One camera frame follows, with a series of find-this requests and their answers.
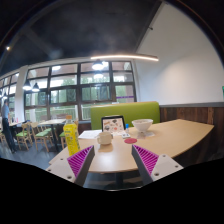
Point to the cream ceramic mug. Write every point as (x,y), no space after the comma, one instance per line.
(104,138)

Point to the white ceramic bowl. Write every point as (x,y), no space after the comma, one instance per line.
(142,124)

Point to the black tablet with stickers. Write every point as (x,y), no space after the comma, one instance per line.
(113,125)

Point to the long curved linear light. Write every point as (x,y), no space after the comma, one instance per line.
(126,57)

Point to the person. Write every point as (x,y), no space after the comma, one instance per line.
(6,123)

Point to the small dark flat device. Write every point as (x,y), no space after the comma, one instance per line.
(125,135)

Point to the yellow drink bottle orange cap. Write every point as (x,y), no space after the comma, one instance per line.
(71,136)

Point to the flat round red coaster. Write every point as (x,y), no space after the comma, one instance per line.
(130,140)

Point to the wooden chairs with green seats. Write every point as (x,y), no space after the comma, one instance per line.
(41,134)

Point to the dark-framed window wall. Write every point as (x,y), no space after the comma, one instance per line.
(78,87)

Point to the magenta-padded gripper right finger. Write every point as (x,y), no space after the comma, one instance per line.
(160,166)

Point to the green upholstered bench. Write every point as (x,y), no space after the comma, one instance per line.
(133,111)

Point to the black pendant ceiling lamps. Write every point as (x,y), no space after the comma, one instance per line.
(97,65)

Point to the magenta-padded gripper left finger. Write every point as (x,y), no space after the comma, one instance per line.
(68,169)

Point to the white paper sheets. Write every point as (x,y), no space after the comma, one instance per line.
(88,134)

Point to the light wooden dining table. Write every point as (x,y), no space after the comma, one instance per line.
(51,121)

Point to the small blue-capped bottle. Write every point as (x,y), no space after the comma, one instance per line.
(127,127)

